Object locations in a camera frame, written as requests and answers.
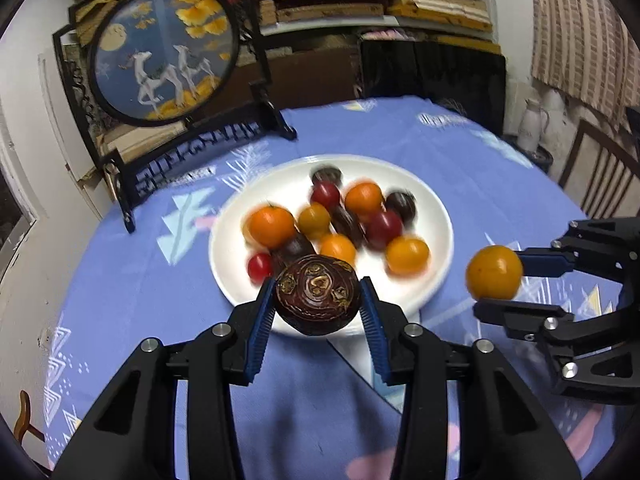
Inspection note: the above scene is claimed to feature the white round plate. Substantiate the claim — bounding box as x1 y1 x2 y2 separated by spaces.
208 155 453 337

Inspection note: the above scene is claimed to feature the blue printed tablecloth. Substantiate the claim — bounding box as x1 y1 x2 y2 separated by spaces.
42 95 640 480

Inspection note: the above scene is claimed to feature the brown cardboard panel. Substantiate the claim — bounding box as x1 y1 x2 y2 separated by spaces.
235 35 361 111

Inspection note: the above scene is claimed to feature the white wall shelf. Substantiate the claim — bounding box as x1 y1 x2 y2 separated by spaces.
260 0 501 43

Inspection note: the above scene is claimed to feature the dark brown carved ball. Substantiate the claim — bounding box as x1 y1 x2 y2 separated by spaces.
275 255 362 336

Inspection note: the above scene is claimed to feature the large orange tangerine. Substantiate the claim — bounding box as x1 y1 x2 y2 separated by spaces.
243 203 298 248

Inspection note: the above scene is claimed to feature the black panel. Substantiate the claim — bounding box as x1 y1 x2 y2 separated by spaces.
360 40 508 136

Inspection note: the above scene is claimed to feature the white framed window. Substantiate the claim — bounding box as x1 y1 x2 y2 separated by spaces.
0 125 41 286

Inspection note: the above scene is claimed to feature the red cherry tomato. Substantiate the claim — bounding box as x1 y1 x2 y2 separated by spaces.
366 211 404 252
310 181 342 210
247 252 274 282

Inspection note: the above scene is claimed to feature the striped hanging cloth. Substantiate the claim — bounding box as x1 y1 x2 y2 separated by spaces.
530 0 640 131

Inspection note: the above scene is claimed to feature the wooden chair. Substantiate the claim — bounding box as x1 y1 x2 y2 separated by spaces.
557 120 640 221
14 390 48 446

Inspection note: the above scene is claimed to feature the small orange tangerine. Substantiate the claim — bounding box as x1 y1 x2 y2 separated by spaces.
298 203 332 238
318 234 357 267
345 181 385 217
385 236 431 276
465 245 524 301

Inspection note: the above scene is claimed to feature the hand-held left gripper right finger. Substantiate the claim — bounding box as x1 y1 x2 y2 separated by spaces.
359 276 583 480

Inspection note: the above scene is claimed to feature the white thermos jug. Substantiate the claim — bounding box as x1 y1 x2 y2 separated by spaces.
517 97 551 153

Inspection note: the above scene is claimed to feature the round deer painting table screen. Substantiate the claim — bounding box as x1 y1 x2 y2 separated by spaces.
52 0 298 233

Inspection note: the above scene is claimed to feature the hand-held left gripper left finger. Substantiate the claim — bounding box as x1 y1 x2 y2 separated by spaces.
50 275 278 480

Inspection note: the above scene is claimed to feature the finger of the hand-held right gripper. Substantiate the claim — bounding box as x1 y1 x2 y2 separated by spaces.
515 217 640 291
472 297 640 406

